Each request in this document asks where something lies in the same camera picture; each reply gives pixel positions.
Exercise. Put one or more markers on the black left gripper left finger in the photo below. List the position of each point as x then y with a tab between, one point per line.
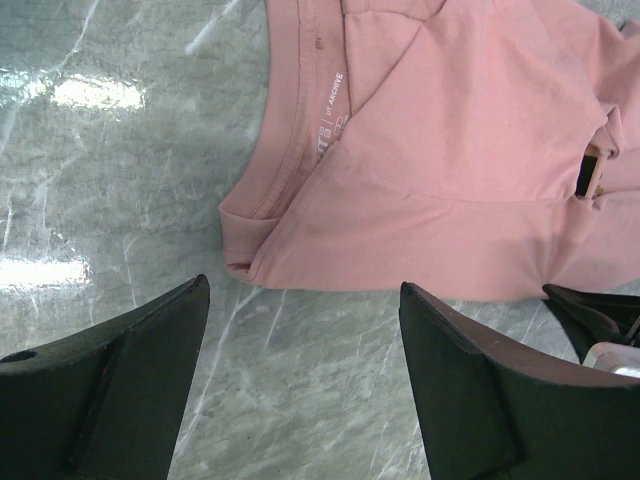
106	402

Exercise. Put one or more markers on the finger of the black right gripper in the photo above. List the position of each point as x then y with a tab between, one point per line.
589	318

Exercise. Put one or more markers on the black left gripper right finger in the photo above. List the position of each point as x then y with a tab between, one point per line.
490	407

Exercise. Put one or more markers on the pink printed t-shirt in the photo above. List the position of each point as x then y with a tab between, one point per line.
480	149

